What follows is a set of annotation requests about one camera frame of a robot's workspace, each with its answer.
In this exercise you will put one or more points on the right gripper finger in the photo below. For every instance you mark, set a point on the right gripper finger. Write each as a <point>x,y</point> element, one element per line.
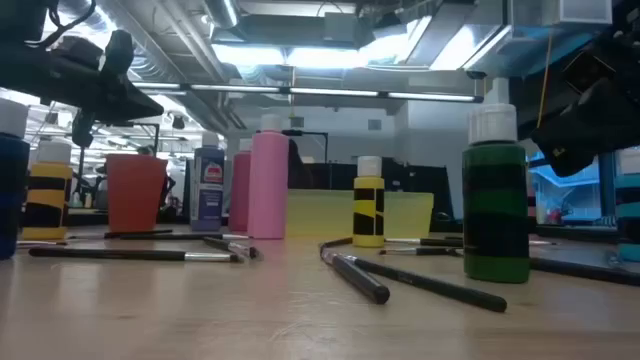
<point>585,71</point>
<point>565,150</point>

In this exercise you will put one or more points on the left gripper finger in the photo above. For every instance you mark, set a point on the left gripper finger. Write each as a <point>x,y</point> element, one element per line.
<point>118,52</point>
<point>125,97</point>

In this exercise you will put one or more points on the small ochre paint bottle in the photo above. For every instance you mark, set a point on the small ochre paint bottle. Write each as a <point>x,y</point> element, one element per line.
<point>47,200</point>

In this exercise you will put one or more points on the large purple paint bottle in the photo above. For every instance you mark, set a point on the large purple paint bottle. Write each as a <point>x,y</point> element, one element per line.
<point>207,200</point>

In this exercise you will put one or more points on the large rose paint bottle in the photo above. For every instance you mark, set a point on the large rose paint bottle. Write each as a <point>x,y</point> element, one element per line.
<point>240,195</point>

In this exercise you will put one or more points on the large light pink paint bottle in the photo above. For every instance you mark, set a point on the large light pink paint bottle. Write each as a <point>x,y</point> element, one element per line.
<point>268,185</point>

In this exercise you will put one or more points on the small bright yellow paint bottle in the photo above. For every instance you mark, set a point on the small bright yellow paint bottle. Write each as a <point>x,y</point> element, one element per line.
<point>368,182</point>

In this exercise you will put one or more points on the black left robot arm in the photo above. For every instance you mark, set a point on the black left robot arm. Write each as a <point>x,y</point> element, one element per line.
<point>20,20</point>

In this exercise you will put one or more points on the small green paint bottle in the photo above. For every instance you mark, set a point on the small green paint bottle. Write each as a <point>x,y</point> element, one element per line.
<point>495,200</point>

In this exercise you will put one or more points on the small dark blue paint bottle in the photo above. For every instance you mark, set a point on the small dark blue paint bottle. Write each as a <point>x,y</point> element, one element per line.
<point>12,200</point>

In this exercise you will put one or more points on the person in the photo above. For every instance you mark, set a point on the person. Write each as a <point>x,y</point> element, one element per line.
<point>146,150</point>

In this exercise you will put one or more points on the orange plastic cup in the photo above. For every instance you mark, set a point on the orange plastic cup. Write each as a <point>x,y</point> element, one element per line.
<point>135,195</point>

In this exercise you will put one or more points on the long ceiling light bar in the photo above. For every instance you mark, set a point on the long ceiling light bar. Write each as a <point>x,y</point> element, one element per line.
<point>330,92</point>

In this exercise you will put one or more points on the yellow translucent plastic bin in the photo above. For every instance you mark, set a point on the yellow translucent plastic bin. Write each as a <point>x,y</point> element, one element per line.
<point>325,212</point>

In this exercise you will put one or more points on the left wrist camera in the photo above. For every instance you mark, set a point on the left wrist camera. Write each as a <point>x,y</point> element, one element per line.
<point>82,130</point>

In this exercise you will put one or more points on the large rectangular silver duct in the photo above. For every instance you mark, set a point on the large rectangular silver duct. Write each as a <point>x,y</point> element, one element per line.
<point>500,40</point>

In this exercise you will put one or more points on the round silver ventilation duct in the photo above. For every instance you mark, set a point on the round silver ventilation duct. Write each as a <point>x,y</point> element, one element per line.
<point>222,12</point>

